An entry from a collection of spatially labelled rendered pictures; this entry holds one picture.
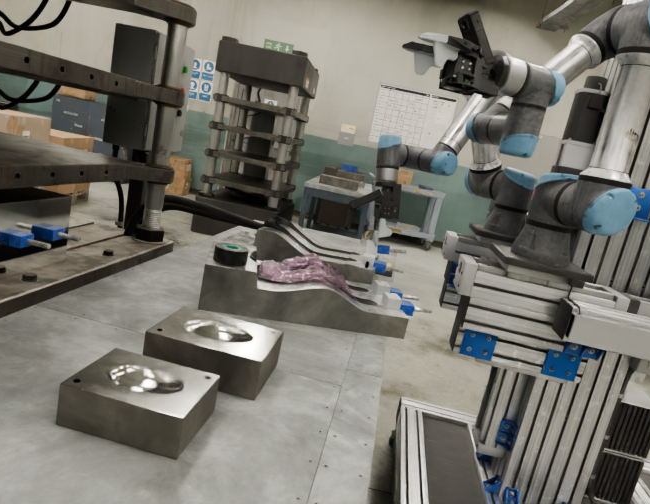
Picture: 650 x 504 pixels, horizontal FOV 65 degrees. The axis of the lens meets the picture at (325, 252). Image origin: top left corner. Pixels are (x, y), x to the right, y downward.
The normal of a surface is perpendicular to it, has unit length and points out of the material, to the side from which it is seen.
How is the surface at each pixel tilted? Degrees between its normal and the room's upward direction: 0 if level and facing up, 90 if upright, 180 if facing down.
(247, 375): 90
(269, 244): 90
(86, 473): 0
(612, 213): 98
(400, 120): 90
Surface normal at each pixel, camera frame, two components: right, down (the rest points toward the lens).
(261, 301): 0.14, 0.23
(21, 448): 0.20, -0.96
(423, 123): -0.09, 0.19
